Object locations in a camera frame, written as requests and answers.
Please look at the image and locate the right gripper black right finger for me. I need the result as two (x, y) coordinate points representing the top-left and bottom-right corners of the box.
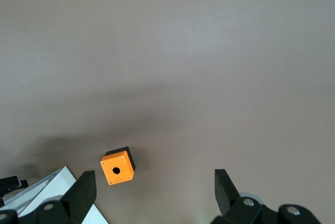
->
(211, 169), (321, 224)

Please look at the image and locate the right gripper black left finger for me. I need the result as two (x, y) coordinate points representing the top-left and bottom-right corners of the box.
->
(0, 171), (97, 224)

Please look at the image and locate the orange button box with hole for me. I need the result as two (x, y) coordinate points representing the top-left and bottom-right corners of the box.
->
(100, 145), (137, 187)

